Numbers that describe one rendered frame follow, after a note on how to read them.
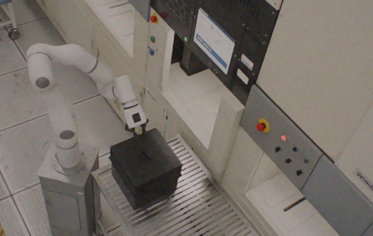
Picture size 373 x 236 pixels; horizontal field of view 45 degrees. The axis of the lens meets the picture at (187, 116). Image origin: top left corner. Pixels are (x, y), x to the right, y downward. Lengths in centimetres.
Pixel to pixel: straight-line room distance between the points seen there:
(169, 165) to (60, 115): 60
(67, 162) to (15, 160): 114
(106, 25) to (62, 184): 129
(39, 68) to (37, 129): 183
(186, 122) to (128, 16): 110
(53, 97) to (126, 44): 116
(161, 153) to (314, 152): 86
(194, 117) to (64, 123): 86
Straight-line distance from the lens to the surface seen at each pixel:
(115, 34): 330
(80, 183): 258
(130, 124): 228
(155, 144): 241
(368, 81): 161
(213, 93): 292
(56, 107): 223
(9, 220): 340
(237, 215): 255
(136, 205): 244
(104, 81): 217
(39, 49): 211
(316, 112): 182
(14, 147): 374
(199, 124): 273
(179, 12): 238
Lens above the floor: 293
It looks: 48 degrees down
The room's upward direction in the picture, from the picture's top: 11 degrees clockwise
